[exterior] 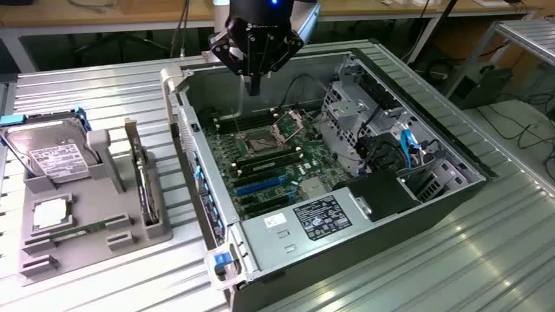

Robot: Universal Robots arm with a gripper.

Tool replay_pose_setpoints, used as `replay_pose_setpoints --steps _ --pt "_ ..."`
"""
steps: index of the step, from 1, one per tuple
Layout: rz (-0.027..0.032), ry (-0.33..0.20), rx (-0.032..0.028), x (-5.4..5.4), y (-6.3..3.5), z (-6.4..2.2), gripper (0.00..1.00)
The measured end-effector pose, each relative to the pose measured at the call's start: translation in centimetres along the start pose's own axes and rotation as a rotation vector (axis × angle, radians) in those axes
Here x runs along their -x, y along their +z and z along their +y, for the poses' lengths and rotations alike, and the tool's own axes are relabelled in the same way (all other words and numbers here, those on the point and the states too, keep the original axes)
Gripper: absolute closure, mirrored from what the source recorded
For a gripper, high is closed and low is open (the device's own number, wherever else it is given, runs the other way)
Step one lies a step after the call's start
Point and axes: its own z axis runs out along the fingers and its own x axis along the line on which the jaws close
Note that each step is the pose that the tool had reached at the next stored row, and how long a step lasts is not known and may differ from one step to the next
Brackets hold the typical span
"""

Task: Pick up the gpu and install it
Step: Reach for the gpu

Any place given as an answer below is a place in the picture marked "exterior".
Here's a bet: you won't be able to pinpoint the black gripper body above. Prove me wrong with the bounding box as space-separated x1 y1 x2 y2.
226 0 297 78

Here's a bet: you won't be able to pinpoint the GPU graphics card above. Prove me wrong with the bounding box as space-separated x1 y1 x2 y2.
123 117 160 226

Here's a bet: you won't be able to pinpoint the thin metal locking lever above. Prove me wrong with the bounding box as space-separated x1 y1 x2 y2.
234 94 244 140

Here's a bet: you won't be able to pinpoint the silver disk bay cage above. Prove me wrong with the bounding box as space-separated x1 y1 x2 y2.
322 53 421 178

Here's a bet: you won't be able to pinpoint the metal socket cover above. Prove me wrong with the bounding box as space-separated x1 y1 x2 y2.
268 109 307 146

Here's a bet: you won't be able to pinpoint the CPU socket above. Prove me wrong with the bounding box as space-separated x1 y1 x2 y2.
239 129 293 157

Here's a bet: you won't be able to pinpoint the green motherboard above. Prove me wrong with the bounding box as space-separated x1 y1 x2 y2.
202 106 351 219

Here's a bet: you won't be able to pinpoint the installed RAM stick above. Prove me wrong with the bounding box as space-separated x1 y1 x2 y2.
235 158 298 174

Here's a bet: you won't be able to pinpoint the blue slot clip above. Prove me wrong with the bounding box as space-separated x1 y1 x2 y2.
192 164 207 194

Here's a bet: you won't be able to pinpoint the blue expansion slot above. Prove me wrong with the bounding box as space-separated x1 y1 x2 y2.
232 176 289 196

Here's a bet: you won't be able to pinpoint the long black expansion slot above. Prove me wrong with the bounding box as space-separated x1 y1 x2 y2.
239 191 282 206
242 201 287 218

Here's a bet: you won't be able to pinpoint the black box on floor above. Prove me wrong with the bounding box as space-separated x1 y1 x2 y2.
450 64 514 110

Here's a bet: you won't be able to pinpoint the black fan shroud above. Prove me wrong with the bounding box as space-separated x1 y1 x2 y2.
346 170 423 224

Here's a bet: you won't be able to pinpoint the hard disk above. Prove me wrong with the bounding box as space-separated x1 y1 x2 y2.
4 119 95 183

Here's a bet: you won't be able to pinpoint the blue disk caddy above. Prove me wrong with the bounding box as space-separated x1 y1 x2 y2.
0 105 91 146

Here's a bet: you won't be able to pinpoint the grey power supply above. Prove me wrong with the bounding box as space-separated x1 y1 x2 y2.
239 187 375 271

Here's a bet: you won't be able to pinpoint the grey parts rack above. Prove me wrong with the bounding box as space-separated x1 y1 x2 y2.
19 128 175 287

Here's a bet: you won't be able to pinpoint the CPU chip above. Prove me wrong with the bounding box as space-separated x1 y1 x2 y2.
31 199 74 229

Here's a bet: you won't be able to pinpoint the blue case latch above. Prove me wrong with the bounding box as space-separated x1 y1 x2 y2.
212 252 232 271

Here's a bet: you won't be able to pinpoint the spare RAM stick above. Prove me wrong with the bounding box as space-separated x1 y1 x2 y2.
51 220 132 244

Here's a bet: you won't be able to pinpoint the open black PC case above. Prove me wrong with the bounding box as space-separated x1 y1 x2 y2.
160 38 499 312

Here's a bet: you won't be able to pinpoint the black looped wire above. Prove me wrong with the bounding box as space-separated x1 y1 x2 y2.
279 73 323 109

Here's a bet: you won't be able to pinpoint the black hanging cable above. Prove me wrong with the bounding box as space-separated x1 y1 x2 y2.
170 0 192 59

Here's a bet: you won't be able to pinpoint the wooden desk grey frame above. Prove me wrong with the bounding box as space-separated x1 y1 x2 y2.
0 0 545 73

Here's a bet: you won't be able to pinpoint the black wire bundle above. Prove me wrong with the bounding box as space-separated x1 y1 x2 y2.
358 135 410 174

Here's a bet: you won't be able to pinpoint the blue data wire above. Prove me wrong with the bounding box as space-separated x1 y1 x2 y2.
401 129 421 170

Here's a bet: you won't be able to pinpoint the aluminium frame stand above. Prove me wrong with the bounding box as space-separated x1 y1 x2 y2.
445 20 555 109

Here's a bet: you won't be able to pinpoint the black floor cables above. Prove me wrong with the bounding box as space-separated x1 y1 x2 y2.
498 90 555 141

